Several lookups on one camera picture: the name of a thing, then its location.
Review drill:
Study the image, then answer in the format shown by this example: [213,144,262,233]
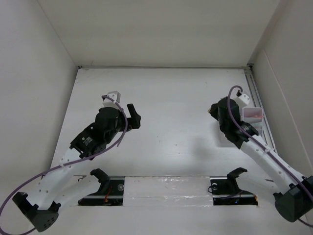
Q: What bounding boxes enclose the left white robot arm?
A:
[12,103,141,233]

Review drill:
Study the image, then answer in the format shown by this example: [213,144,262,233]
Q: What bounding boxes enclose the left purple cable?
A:
[0,95,129,235]

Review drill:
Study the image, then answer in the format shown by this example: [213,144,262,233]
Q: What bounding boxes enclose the aluminium frame rail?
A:
[244,64,277,153]

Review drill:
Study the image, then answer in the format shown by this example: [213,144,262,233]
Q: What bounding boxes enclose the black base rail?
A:
[78,176,258,207]

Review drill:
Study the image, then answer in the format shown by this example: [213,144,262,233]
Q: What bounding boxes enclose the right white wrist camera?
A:
[234,90,250,109]

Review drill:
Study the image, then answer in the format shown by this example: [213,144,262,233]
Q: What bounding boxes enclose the clear compartment organizer box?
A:
[219,106,265,147]

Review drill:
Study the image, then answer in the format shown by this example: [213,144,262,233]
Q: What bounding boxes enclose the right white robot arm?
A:
[208,97,313,222]

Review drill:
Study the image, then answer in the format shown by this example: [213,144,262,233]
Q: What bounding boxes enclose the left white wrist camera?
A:
[102,91,121,109]

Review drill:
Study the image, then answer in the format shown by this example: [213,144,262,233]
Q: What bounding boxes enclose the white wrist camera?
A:
[234,90,250,109]
[102,91,121,109]

